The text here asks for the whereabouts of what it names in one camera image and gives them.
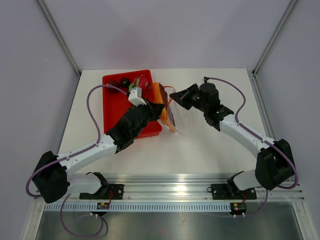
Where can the right small circuit board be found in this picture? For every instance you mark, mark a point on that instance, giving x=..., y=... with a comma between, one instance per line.
x=239, y=206

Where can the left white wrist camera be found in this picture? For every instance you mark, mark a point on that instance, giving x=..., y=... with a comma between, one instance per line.
x=135, y=97

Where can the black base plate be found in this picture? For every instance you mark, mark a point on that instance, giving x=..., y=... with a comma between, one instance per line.
x=113, y=191
x=221, y=191

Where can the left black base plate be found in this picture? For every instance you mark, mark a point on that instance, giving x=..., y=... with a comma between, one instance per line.
x=113, y=191

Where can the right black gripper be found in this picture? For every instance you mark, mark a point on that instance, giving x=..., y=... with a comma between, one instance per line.
x=184, y=96

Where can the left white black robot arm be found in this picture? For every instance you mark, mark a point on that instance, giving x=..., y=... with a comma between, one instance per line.
x=55, y=175

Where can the clear orange zip top bag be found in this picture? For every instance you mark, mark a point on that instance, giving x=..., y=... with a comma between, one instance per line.
x=184, y=120

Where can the aluminium mounting rail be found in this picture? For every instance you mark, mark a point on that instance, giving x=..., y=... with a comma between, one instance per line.
x=166, y=188

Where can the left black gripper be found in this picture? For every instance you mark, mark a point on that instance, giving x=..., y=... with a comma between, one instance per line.
x=154, y=109

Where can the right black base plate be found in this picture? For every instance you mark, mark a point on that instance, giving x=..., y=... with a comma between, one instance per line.
x=221, y=191

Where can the left small circuit board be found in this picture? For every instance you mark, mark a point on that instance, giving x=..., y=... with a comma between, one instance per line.
x=103, y=205

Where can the red plastic tray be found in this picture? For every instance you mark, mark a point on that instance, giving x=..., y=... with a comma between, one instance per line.
x=115, y=103

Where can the left aluminium corner post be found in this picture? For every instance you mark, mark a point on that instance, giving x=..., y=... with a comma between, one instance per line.
x=49, y=18

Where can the red apple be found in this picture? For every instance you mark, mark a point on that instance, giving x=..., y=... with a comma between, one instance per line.
x=112, y=86

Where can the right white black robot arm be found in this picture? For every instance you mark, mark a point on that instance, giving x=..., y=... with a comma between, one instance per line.
x=274, y=159

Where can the pink dragon fruit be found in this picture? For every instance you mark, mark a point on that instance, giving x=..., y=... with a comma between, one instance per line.
x=140, y=82

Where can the aluminium corner post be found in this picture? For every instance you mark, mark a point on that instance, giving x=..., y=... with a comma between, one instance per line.
x=49, y=18
x=275, y=36

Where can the small circuit board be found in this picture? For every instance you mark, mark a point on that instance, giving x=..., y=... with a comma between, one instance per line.
x=103, y=205
x=239, y=206

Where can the dark plum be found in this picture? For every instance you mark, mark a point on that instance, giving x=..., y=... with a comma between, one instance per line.
x=125, y=83

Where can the right aluminium corner post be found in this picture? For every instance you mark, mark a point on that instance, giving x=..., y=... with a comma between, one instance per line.
x=275, y=36

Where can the white slotted cable duct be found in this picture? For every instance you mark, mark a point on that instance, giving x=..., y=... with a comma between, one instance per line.
x=142, y=207

